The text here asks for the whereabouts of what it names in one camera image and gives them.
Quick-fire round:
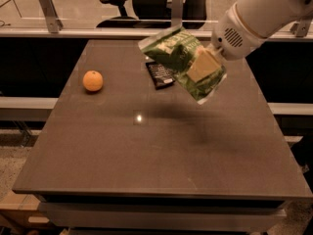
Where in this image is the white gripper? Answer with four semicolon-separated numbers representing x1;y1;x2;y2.
187;4;265;82

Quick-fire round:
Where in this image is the green jalapeno chip bag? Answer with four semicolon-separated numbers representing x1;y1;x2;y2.
138;26;227;105

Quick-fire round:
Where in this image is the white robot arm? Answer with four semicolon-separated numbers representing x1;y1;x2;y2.
187;0;313;82

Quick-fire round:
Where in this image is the black rxbar chocolate bar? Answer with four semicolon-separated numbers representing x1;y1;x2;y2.
146;62;175;90

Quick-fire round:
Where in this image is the black office chair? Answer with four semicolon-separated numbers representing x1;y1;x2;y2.
97;0;207;29

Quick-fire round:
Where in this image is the orange fruit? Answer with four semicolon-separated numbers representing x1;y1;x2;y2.
82;70;104;92

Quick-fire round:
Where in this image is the glass partition panel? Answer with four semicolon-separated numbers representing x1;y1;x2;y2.
0;0;313;32

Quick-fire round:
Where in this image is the middle metal glass bracket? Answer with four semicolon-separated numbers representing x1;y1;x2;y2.
171;0;184;29

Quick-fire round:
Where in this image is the metal glass bracket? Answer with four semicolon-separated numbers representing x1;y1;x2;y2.
290;16;313;37
38;0;63;33
171;0;184;29

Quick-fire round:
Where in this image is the right metal glass bracket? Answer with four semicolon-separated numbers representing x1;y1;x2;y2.
290;16;313;37

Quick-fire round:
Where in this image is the left metal glass bracket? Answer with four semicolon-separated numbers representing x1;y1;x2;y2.
38;0;63;33

